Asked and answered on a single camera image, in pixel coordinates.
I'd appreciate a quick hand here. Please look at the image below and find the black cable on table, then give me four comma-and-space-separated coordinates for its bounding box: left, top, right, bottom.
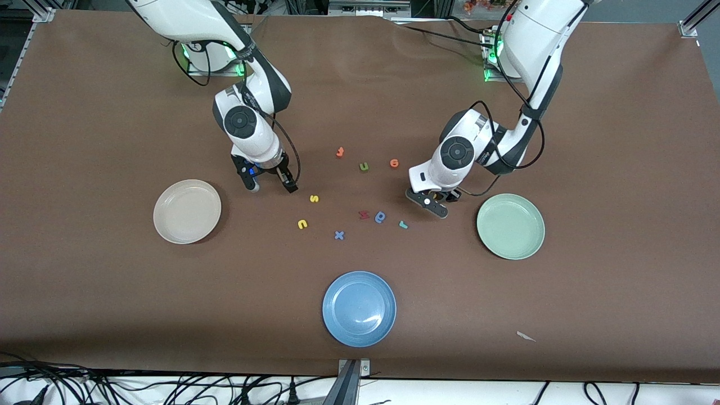
447, 16, 487, 35
394, 24, 491, 47

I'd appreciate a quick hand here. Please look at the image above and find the aluminium frame profile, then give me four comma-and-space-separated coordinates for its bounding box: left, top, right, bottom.
31, 0, 57, 23
678, 0, 720, 38

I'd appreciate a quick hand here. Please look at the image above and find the orange leaf decoration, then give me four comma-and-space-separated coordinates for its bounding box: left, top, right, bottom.
462, 0, 507, 15

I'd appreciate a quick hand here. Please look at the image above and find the blue plate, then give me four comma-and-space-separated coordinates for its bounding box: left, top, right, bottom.
322, 271, 397, 348

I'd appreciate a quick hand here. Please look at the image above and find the beige brown plate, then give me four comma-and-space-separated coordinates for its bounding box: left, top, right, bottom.
153, 179, 222, 245

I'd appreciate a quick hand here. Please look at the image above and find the grey power strip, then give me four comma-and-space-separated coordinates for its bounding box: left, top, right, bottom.
328, 0, 411, 16

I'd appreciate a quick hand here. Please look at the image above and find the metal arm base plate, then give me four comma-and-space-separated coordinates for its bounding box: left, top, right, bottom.
187, 24, 249, 77
483, 28, 543, 84

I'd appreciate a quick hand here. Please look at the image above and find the light green plate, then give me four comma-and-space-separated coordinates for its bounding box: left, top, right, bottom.
476, 193, 546, 260

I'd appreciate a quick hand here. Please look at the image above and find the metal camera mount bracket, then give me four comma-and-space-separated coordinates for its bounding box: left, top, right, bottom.
323, 358, 371, 405

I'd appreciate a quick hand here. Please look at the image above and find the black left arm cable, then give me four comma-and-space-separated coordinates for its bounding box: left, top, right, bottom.
450, 48, 546, 197

